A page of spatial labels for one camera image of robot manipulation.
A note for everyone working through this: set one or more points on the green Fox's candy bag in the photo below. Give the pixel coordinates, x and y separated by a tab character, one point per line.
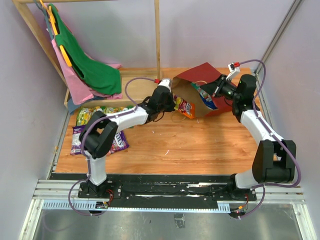
113	110
85	114

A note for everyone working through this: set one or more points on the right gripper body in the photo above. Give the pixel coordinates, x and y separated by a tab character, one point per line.
224	88

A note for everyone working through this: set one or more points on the pink shirt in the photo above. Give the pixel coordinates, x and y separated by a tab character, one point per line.
79	91

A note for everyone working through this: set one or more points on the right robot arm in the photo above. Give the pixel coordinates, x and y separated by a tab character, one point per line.
274	161

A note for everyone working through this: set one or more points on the green shirt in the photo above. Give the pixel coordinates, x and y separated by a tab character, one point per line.
97	75

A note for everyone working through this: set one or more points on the purple Fox's candy bag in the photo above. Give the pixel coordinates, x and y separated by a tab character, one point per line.
119	143

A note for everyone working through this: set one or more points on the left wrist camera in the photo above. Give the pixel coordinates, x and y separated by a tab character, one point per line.
165	82

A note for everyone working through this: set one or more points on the blue grey cloth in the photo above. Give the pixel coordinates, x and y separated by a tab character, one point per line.
72	107

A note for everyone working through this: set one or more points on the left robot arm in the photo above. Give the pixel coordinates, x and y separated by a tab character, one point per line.
99	133

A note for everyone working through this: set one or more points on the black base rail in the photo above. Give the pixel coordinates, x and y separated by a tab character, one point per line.
153	192

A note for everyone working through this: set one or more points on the red brown paper bag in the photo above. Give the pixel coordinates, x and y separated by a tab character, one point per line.
192	101

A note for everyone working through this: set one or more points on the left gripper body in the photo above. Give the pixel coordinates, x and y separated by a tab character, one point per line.
169	105

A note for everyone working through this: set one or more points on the orange Fox's candy bag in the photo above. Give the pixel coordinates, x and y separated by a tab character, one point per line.
182	106

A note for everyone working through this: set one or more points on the blue snack pack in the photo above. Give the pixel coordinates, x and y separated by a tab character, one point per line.
205	97

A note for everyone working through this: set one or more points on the purple snack bag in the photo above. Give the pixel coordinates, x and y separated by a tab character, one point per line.
75	142

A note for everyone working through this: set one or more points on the aluminium frame post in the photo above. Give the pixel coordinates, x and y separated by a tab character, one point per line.
295	5

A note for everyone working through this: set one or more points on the grey hanger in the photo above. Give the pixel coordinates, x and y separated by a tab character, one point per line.
49	18

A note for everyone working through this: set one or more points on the wooden clothes rack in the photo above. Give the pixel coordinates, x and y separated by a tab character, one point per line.
137	89

